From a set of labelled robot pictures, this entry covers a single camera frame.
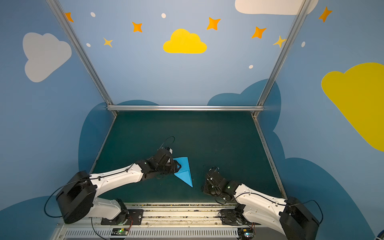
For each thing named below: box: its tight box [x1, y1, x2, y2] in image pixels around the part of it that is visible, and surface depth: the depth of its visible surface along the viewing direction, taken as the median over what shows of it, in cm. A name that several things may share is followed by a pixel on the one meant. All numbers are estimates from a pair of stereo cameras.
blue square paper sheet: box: [172, 157, 193, 188], surface depth 90 cm
